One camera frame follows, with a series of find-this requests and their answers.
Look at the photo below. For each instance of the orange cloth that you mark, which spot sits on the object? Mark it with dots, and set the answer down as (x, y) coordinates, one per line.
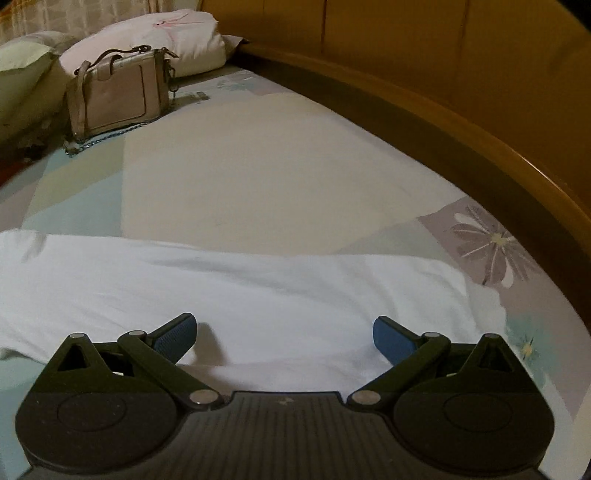
(11, 173)

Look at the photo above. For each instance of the pink floral pillow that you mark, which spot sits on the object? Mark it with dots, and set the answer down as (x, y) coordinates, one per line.
(184, 37)

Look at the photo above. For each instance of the wooden headboard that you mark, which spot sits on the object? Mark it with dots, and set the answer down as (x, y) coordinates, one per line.
(438, 60)

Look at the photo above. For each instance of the patterned curtain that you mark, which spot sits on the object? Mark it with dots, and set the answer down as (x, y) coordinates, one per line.
(69, 16)

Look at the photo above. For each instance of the beige pillow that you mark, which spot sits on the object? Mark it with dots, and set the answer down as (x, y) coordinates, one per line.
(27, 101)

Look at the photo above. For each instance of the pink handbag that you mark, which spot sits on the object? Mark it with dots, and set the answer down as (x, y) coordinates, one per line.
(117, 94)

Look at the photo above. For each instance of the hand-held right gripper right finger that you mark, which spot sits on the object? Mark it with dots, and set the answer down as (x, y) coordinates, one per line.
(392, 339)

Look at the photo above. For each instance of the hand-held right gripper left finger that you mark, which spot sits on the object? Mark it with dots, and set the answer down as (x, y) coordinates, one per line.
(178, 334)

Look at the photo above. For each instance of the white printed t-shirt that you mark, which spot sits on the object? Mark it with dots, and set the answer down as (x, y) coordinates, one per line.
(254, 295)

